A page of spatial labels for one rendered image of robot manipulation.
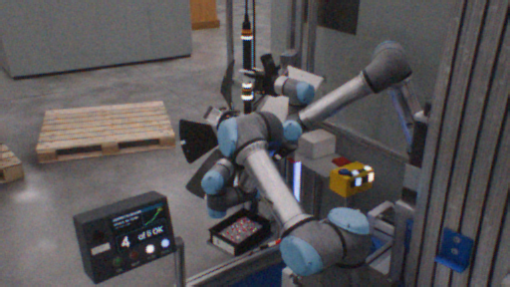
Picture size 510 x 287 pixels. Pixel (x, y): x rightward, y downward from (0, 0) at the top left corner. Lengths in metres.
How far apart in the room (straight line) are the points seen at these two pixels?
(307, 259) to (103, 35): 6.47
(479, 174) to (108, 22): 6.62
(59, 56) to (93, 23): 0.64
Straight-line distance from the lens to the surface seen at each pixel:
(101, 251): 1.54
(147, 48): 7.80
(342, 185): 2.09
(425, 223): 1.51
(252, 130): 1.51
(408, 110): 1.86
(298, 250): 1.35
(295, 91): 1.85
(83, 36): 7.48
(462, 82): 1.31
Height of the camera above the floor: 2.05
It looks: 25 degrees down
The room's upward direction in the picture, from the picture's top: straight up
